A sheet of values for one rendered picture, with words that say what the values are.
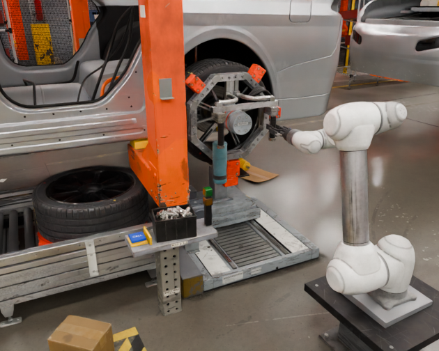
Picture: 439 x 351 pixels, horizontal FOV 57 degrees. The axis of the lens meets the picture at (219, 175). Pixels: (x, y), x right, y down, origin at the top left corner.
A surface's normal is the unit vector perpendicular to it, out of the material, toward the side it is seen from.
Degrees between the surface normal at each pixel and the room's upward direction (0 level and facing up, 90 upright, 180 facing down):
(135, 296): 0
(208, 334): 0
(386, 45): 87
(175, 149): 90
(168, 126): 90
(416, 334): 0
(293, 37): 90
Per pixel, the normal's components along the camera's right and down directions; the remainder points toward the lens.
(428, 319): 0.00, -0.92
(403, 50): -0.85, 0.15
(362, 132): 0.29, 0.22
